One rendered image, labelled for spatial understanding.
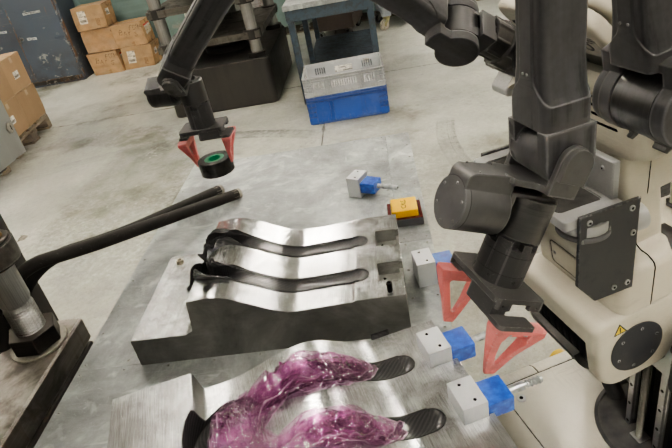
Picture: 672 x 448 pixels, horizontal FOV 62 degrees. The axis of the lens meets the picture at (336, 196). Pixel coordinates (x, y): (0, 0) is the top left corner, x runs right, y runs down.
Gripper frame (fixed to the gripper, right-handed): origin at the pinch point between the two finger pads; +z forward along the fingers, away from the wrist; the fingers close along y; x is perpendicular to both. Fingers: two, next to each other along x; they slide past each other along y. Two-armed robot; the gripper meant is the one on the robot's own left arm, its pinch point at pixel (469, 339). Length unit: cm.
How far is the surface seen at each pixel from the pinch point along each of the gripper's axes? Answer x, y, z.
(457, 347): 8.8, -11.2, 9.8
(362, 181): 17, -75, 9
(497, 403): 8.8, 0.0, 10.1
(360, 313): 0.1, -26.5, 15.2
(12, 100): -128, -486, 129
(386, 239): 10.5, -43.9, 9.1
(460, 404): 3.8, -0.9, 10.9
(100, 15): -77, -702, 73
